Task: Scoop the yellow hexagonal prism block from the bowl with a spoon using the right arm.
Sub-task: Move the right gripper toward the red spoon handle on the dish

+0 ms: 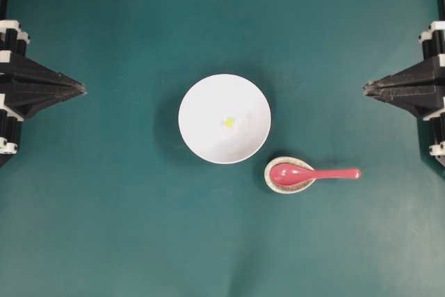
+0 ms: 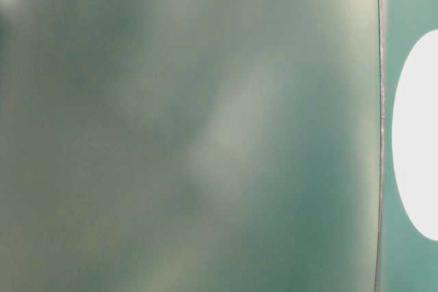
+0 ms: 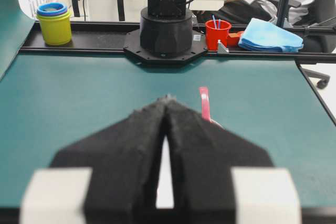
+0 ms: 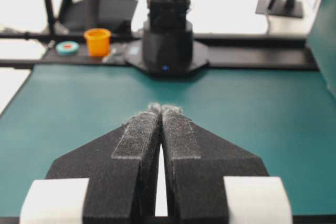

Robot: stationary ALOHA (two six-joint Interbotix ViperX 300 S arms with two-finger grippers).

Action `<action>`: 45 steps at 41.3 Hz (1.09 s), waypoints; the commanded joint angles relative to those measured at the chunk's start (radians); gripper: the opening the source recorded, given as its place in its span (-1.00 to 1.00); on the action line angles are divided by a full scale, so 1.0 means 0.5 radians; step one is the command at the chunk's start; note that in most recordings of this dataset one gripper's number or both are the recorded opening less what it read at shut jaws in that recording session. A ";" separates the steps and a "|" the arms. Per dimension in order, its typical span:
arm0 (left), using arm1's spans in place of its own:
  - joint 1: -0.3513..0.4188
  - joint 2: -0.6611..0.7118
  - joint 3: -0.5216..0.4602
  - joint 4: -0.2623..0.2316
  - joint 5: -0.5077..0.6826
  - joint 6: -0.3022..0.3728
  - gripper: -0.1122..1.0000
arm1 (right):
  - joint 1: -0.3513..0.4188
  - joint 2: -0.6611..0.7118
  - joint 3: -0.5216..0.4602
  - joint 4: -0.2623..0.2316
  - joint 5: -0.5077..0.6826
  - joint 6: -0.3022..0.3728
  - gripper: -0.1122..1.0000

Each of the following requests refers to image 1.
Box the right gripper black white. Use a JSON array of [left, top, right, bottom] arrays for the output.
[[363, 21, 444, 166]]

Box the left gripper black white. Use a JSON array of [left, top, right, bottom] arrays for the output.
[[1, 19, 86, 167]]

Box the pink plastic soup spoon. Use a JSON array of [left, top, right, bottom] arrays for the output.
[[269, 163, 361, 186]]

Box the yellow hexagonal prism block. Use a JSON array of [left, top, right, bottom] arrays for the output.
[[224, 118, 234, 128]]

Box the speckled ceramic spoon rest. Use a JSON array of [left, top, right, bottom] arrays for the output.
[[264, 156, 314, 195]]

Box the white round bowl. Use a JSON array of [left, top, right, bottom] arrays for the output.
[[178, 74, 272, 164]]

